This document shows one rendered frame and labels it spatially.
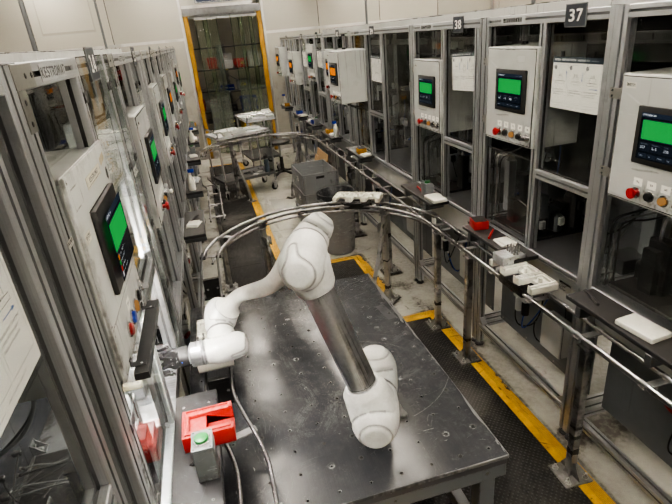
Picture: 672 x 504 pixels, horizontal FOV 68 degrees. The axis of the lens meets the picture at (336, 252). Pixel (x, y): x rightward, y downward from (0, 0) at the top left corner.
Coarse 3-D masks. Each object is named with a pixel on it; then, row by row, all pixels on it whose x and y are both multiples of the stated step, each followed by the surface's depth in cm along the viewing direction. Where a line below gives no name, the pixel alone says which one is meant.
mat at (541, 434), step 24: (432, 312) 379; (432, 336) 350; (456, 336) 348; (456, 360) 323; (456, 384) 301; (480, 384) 300; (504, 384) 299; (480, 408) 281; (504, 408) 280; (504, 432) 263; (528, 432) 262; (528, 456) 248; (552, 456) 246; (504, 480) 236; (528, 480) 235; (552, 480) 234
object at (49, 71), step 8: (40, 64) 93; (48, 64) 98; (56, 64) 103; (40, 72) 92; (48, 72) 97; (56, 72) 102; (64, 72) 108; (48, 80) 96; (128, 128) 181; (72, 240) 92
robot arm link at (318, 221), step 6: (312, 216) 156; (318, 216) 155; (324, 216) 157; (306, 222) 156; (312, 222) 155; (318, 222) 154; (324, 222) 155; (330, 222) 157; (300, 228) 152; (312, 228) 152; (318, 228) 154; (324, 228) 155; (330, 228) 156; (324, 234) 154; (330, 234) 157
